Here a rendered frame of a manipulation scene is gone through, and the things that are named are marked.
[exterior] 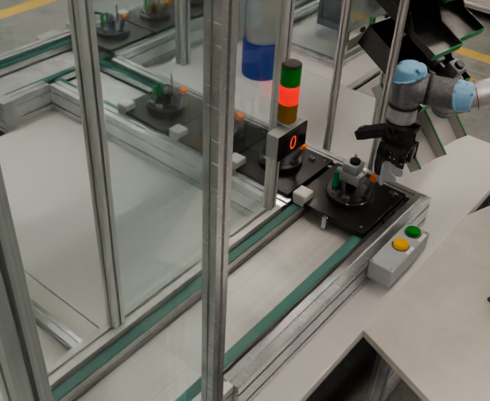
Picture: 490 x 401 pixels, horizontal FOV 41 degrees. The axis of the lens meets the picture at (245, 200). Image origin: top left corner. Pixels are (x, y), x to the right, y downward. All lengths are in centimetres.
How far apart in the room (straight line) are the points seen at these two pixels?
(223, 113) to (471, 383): 104
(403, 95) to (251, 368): 74
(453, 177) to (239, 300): 96
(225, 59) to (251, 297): 95
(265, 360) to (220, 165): 68
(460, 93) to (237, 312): 75
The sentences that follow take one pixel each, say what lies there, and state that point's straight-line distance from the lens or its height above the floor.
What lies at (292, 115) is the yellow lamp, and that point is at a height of 128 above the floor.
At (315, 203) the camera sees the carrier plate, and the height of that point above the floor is 97.
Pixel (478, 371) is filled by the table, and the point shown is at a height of 86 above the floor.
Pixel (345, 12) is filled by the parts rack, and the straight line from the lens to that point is 195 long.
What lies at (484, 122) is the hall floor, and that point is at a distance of 449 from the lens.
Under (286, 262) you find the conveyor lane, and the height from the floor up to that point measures 92.
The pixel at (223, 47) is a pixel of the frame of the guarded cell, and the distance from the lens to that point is 80.
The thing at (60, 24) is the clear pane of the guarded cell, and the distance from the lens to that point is 64.
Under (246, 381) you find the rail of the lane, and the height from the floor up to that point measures 96.
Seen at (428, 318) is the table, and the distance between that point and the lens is 178.
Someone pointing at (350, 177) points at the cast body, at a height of 105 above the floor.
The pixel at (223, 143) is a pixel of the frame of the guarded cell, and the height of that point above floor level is 164.
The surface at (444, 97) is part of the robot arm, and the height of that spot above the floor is 137.
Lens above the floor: 211
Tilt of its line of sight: 38 degrees down
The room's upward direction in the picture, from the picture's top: 3 degrees clockwise
